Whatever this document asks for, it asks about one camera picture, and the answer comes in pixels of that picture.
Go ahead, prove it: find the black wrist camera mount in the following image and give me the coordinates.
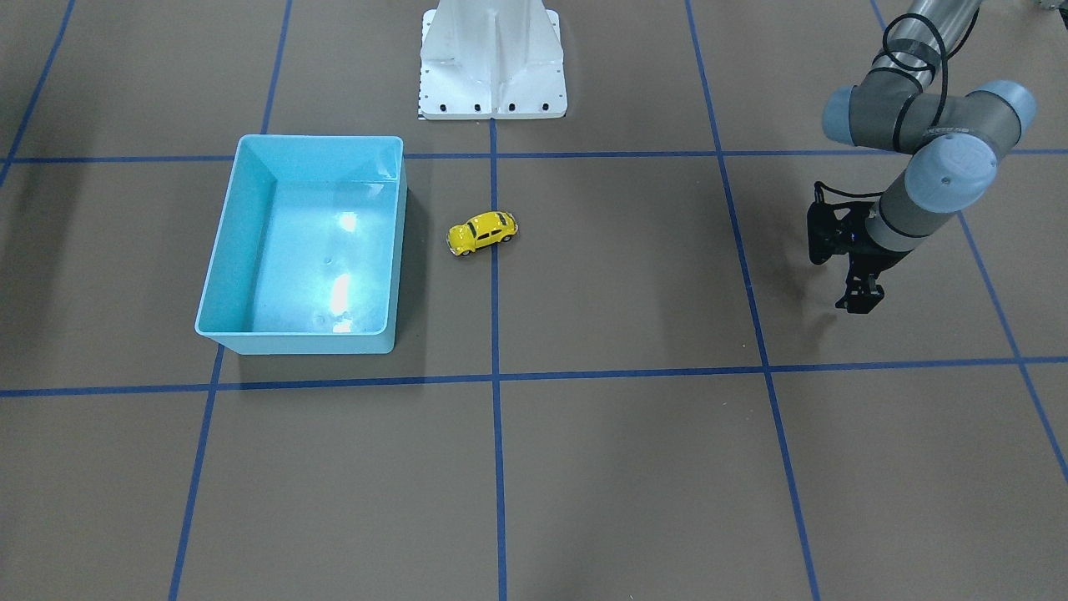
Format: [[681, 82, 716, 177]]
[[806, 181, 880, 265]]

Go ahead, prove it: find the light blue plastic bin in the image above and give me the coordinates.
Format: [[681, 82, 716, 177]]
[[194, 135, 408, 355]]

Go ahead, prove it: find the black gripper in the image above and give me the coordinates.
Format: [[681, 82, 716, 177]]
[[836, 242, 910, 315]]

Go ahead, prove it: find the yellow beetle toy car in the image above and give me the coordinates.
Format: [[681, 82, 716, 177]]
[[446, 210, 519, 256]]

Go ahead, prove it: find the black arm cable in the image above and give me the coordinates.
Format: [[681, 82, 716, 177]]
[[813, 12, 952, 201]]

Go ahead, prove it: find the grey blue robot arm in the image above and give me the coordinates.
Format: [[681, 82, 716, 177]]
[[806, 1, 1037, 313]]

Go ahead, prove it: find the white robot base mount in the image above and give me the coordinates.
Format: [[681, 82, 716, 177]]
[[417, 1, 568, 118]]

